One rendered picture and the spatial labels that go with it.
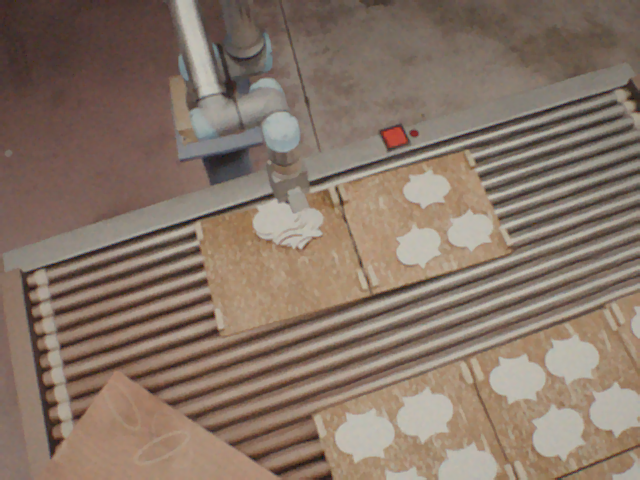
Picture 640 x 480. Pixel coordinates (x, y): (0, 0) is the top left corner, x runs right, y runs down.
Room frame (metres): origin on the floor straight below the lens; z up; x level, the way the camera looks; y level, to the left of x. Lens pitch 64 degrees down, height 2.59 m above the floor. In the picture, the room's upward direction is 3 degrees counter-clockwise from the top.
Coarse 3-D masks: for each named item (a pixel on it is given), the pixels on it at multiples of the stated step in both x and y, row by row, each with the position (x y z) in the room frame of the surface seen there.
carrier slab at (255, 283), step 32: (320, 192) 0.94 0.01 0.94; (224, 224) 0.85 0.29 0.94; (224, 256) 0.75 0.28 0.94; (256, 256) 0.75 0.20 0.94; (288, 256) 0.75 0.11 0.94; (320, 256) 0.74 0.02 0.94; (352, 256) 0.74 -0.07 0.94; (224, 288) 0.66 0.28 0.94; (256, 288) 0.66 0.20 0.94; (288, 288) 0.65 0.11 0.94; (320, 288) 0.65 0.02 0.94; (352, 288) 0.64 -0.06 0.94; (224, 320) 0.57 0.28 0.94; (256, 320) 0.56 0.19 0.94
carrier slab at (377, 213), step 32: (448, 160) 1.03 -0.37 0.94; (352, 192) 0.94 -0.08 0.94; (384, 192) 0.93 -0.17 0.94; (448, 192) 0.93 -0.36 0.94; (480, 192) 0.92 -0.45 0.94; (352, 224) 0.84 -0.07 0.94; (384, 224) 0.83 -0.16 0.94; (416, 224) 0.83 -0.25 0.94; (448, 224) 0.82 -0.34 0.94; (384, 256) 0.73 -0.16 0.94; (448, 256) 0.72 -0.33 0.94; (480, 256) 0.72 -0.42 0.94; (384, 288) 0.64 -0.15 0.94
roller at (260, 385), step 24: (600, 264) 0.69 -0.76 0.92; (528, 288) 0.62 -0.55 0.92; (552, 288) 0.63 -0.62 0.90; (456, 312) 0.57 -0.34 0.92; (480, 312) 0.57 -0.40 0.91; (384, 336) 0.51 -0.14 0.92; (408, 336) 0.51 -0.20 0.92; (312, 360) 0.46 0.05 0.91; (336, 360) 0.45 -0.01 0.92; (240, 384) 0.40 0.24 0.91; (264, 384) 0.40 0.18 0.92; (288, 384) 0.40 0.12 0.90; (192, 408) 0.34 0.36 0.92; (216, 408) 0.34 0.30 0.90
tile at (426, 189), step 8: (416, 176) 0.98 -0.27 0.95; (424, 176) 0.98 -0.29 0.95; (432, 176) 0.97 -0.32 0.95; (440, 176) 0.97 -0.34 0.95; (408, 184) 0.95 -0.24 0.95; (416, 184) 0.95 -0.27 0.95; (424, 184) 0.95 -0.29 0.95; (432, 184) 0.95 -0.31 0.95; (440, 184) 0.95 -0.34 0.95; (448, 184) 0.95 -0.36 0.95; (408, 192) 0.92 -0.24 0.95; (416, 192) 0.92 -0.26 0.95; (424, 192) 0.92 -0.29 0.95; (432, 192) 0.92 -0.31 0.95; (440, 192) 0.92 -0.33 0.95; (408, 200) 0.90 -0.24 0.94; (416, 200) 0.90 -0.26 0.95; (424, 200) 0.90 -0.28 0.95; (432, 200) 0.89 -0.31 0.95; (440, 200) 0.89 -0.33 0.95
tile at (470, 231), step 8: (464, 216) 0.84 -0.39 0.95; (472, 216) 0.84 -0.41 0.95; (480, 216) 0.84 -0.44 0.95; (456, 224) 0.82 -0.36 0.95; (464, 224) 0.81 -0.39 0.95; (472, 224) 0.81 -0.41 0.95; (480, 224) 0.81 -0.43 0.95; (488, 224) 0.81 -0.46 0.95; (448, 232) 0.79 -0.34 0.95; (456, 232) 0.79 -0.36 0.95; (464, 232) 0.79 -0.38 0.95; (472, 232) 0.79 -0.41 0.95; (480, 232) 0.79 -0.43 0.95; (488, 232) 0.79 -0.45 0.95; (448, 240) 0.77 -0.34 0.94; (456, 240) 0.77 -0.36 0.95; (464, 240) 0.76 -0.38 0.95; (472, 240) 0.76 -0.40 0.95; (480, 240) 0.76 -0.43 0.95; (488, 240) 0.76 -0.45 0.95; (472, 248) 0.74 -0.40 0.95
